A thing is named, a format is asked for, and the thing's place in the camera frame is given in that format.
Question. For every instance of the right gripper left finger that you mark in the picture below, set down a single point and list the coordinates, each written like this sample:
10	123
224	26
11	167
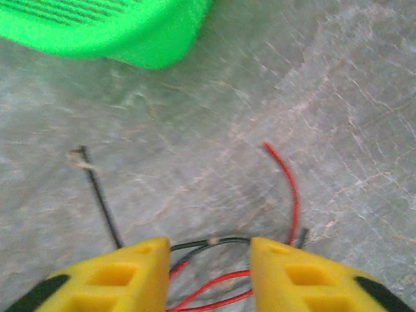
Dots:
123	286

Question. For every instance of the green plastic mesh basket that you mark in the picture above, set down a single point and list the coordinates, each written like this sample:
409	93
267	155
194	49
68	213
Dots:
130	42

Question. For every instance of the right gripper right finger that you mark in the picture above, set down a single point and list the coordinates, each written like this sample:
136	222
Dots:
292	286

